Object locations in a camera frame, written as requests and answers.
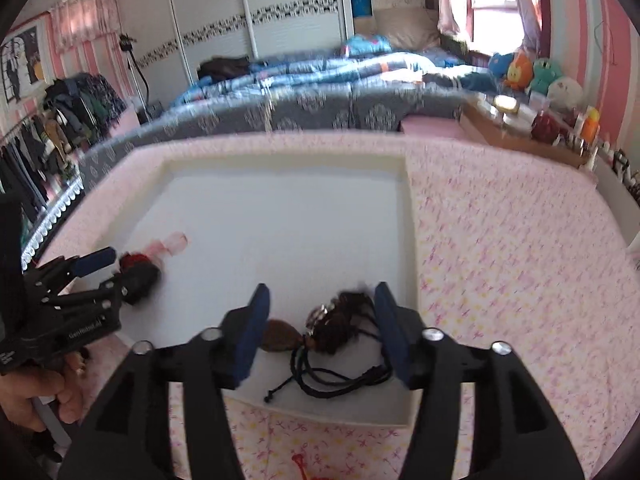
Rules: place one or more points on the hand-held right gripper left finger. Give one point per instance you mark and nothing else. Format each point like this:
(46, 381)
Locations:
(252, 332)

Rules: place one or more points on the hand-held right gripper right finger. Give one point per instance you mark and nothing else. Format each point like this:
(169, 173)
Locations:
(392, 335)

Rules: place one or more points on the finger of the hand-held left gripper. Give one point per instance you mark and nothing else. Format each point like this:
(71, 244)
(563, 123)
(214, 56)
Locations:
(95, 260)
(95, 300)

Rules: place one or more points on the black hair claw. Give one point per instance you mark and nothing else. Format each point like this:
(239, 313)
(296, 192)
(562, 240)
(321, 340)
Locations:
(144, 281)

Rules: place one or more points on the white rectangular tray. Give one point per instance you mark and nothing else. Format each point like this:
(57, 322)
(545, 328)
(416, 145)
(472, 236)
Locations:
(280, 220)

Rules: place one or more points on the person's left hand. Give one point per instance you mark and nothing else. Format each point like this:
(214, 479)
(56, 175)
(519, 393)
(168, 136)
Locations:
(30, 400)

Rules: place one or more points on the dark cabinet with lace cover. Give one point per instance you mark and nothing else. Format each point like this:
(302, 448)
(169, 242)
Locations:
(50, 220)

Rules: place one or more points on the pink floral tablecloth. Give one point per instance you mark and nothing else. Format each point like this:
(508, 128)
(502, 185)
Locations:
(500, 285)

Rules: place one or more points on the small red object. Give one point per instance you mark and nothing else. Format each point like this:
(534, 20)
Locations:
(300, 466)

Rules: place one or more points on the clothes rack with hanging clothes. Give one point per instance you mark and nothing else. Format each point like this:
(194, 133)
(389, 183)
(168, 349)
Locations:
(60, 120)

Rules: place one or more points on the black garment steamer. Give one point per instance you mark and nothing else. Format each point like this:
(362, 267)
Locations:
(134, 75)

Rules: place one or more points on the framed wedding picture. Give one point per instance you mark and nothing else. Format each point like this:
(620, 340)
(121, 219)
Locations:
(20, 65)

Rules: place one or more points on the wooden tray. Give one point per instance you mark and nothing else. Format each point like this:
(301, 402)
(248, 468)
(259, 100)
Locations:
(500, 135)

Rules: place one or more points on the bed with grey patterned cover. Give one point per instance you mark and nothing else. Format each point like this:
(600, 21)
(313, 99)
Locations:
(300, 110)

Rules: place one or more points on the dark clothes pile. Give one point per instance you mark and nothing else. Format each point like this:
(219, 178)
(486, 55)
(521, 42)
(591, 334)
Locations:
(225, 67)

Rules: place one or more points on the pink valance curtain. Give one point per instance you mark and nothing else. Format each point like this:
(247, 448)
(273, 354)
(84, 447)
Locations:
(85, 20)

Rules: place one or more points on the dark red cup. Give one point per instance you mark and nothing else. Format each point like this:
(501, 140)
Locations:
(546, 127)

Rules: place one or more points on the blue patterned quilt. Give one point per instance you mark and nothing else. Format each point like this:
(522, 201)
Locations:
(325, 72)

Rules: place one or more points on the white organizer box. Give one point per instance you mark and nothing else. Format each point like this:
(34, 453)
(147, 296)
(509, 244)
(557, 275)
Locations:
(615, 180)

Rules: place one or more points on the white sliding door wardrobe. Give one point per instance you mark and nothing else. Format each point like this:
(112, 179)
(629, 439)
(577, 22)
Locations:
(225, 5)

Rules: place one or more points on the orange bottle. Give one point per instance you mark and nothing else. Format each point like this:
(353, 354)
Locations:
(590, 125)

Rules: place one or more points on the blue plush toy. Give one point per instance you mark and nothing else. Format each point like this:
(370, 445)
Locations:
(500, 65)

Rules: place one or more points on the orange plush toy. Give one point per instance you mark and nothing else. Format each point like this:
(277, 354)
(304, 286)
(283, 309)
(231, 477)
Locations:
(520, 72)

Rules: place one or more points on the white plush toy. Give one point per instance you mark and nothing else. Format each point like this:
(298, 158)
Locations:
(565, 92)

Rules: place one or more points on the green plush toy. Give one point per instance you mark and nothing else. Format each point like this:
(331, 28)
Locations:
(546, 74)

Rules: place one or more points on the beige pillow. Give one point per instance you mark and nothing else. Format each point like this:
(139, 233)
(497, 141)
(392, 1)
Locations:
(405, 27)

